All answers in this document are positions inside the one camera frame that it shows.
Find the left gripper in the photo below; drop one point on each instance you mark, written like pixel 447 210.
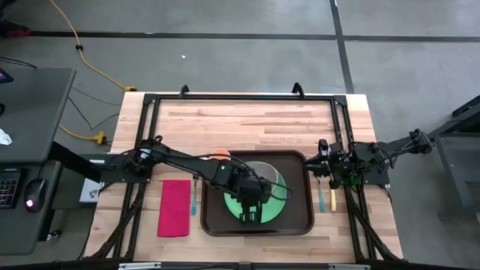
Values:
pixel 251 189

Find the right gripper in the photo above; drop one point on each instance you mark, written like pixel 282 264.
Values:
pixel 339 168

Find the cream bowl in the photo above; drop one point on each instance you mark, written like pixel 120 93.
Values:
pixel 270 172

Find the cream mug with orange inside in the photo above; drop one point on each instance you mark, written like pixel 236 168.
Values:
pixel 220 153

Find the red cloth napkin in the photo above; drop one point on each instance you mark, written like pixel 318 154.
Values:
pixel 174 208

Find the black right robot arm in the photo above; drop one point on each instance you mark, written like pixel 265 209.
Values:
pixel 375 155

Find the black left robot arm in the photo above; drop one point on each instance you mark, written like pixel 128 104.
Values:
pixel 180 159

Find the dark brown serving tray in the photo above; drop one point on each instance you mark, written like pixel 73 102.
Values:
pixel 296 217

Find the green plate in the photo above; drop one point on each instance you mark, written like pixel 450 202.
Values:
pixel 273 212

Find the dark metal cart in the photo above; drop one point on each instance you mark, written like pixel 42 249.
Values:
pixel 461 168

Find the white printed box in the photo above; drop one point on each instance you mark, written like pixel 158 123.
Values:
pixel 91 191

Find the black computer mouse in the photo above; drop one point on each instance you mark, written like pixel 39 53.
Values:
pixel 35 195

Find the grey desk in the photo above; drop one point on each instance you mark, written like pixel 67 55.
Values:
pixel 33 112

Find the black keyboard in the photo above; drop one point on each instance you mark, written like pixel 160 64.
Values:
pixel 8 187

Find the white crumpled tissue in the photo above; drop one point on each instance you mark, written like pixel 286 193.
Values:
pixel 4 137

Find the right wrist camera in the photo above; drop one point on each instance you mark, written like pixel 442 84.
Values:
pixel 323 147

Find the black aluminium table frame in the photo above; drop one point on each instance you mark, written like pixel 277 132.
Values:
pixel 243 97

